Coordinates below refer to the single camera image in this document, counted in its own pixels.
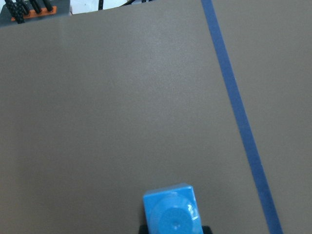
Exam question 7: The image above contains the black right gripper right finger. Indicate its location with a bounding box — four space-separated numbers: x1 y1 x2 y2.
202 226 212 234

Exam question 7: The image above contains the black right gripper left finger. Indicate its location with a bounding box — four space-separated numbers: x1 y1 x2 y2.
138 224 149 234

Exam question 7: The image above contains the small blue toy block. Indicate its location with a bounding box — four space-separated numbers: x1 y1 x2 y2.
143 183 203 234

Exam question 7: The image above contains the black usb hub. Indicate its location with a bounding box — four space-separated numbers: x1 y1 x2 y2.
0 0 71 27

